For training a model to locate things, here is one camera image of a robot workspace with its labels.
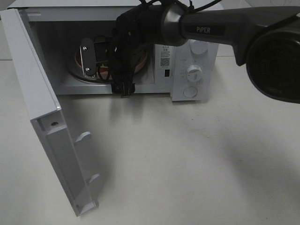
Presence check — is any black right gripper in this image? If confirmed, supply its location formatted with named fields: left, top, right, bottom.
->
left=107, top=28, right=148, bottom=98

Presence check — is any pink round plate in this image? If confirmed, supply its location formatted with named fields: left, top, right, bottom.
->
left=75, top=51, right=148, bottom=74

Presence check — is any round white door button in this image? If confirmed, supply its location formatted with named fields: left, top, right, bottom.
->
left=183, top=87, right=197, bottom=98

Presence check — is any white microwave knob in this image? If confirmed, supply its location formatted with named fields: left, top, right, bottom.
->
left=189, top=40, right=208, bottom=55
left=187, top=65, right=203, bottom=83

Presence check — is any white microwave door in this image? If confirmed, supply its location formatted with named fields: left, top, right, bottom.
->
left=0, top=8, right=100, bottom=216

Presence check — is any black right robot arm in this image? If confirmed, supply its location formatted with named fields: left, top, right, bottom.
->
left=107, top=0, right=300, bottom=103

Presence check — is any white microwave oven body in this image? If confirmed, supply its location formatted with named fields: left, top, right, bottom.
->
left=1, top=0, right=218, bottom=106

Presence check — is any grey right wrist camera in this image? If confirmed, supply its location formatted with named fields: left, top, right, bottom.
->
left=80, top=38, right=97, bottom=80

